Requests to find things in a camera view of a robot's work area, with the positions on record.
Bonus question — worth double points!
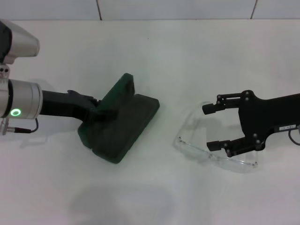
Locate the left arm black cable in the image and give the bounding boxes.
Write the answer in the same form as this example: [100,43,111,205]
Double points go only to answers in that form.
[1,117,39,135]

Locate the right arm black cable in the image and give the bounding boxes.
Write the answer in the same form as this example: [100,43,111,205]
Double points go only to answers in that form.
[289,125,300,145]

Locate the green glasses case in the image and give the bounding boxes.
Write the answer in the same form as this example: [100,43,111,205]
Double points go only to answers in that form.
[77,72,161,165]

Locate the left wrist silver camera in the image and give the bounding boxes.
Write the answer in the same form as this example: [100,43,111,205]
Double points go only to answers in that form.
[0,20,40,64]

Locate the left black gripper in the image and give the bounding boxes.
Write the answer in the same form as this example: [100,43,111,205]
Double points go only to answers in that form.
[39,90,120,122]

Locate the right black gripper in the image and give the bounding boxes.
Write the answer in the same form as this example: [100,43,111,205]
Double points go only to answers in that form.
[202,90,300,158]

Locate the clear white glasses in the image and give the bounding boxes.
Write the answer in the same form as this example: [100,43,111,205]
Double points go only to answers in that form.
[172,100,260,174]

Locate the left camera mount bracket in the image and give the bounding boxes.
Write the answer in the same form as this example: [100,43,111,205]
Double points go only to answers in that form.
[0,63,10,82]

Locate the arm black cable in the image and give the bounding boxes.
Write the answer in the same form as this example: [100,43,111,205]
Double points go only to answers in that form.
[289,125,300,145]
[1,117,39,135]

